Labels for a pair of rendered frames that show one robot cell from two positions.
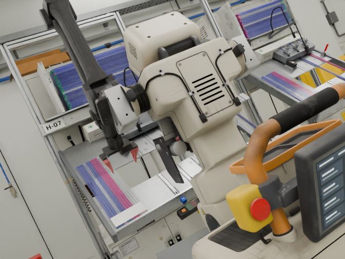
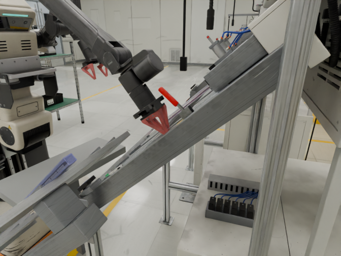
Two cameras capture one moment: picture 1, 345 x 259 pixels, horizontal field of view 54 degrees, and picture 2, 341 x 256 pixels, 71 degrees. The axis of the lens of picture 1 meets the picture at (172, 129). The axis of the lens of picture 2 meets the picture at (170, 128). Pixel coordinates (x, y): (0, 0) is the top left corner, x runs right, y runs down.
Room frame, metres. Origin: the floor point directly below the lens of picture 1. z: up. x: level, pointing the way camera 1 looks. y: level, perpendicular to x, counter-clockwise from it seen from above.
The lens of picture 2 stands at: (2.43, -0.45, 1.21)
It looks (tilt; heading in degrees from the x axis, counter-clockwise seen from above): 22 degrees down; 133
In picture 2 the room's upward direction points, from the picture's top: straight up
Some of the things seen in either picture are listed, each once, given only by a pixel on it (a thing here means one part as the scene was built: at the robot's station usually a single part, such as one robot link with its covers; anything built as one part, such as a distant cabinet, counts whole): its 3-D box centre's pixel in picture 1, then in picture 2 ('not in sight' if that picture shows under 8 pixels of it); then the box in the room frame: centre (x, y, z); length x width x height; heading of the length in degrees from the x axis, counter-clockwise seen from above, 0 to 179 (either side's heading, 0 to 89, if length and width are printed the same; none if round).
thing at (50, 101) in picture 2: not in sight; (41, 102); (-0.67, 0.57, 0.41); 0.57 x 0.17 x 0.11; 114
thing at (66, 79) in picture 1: (97, 77); not in sight; (2.15, 0.29, 1.52); 0.51 x 0.13 x 0.27; 114
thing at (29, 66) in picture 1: (57, 57); not in sight; (2.38, 0.51, 1.82); 0.68 x 0.30 x 0.20; 114
